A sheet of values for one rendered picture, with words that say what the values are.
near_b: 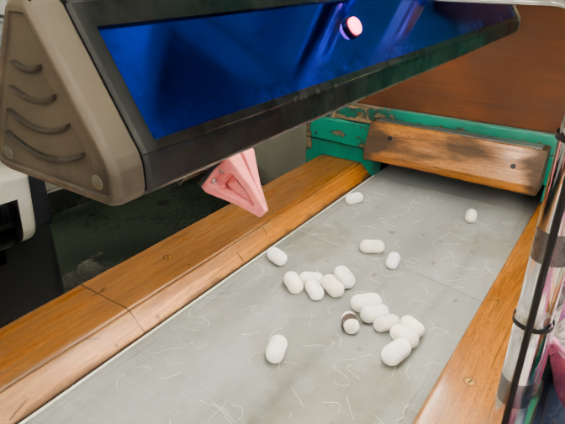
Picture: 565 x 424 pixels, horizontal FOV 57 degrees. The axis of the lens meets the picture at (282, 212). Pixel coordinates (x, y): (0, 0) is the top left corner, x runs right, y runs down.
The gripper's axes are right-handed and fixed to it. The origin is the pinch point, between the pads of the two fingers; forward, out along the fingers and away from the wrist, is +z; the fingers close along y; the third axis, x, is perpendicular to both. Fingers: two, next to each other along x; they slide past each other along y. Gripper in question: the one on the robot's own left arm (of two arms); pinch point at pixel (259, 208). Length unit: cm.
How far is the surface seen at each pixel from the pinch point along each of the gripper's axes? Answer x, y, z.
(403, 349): -5.3, -2.1, 21.7
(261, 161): 117, 145, -43
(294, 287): 5.2, 1.4, 9.9
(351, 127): 9.5, 44.5, -6.5
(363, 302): -0.6, 3.0, 16.3
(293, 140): 94, 144, -38
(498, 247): -5.2, 28.8, 24.5
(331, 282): 2.4, 4.2, 12.3
